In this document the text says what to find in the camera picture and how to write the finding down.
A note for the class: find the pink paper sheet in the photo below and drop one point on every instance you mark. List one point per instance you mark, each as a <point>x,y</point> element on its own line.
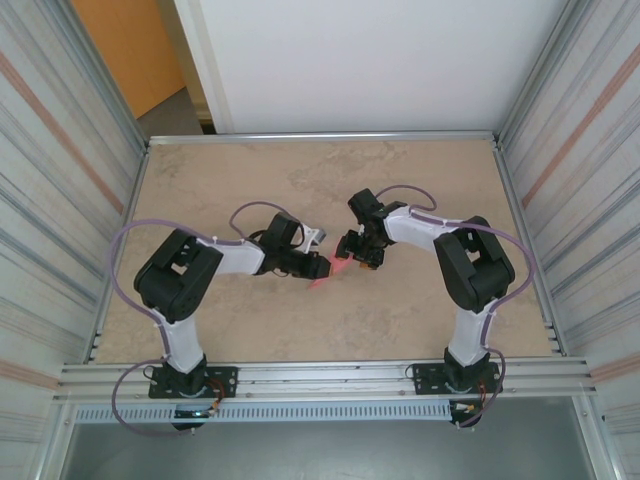
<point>320,285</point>

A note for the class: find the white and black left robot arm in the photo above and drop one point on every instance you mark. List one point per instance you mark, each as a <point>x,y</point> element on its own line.
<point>177,280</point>

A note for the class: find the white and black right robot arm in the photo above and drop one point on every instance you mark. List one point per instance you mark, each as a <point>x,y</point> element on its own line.
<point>475,270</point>

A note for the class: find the translucent corrugated side panel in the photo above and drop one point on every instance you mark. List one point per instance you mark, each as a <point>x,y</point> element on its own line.
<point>590,200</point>
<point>50,200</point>

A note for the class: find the orange wooden door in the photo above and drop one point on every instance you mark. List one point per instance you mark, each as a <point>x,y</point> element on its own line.
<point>125,50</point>

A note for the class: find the aluminium table end rail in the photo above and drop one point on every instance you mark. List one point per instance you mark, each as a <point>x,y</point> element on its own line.
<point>320,136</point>

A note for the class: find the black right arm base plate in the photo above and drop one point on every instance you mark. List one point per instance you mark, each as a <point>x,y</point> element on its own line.
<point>425,377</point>

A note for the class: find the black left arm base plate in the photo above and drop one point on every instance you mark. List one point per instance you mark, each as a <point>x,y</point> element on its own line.
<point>225,382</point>

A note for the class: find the aluminium table side rail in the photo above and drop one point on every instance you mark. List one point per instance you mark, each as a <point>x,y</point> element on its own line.
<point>530,250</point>
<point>120,252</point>

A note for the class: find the white door frame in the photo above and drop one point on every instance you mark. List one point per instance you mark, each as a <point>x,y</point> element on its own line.
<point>200,60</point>

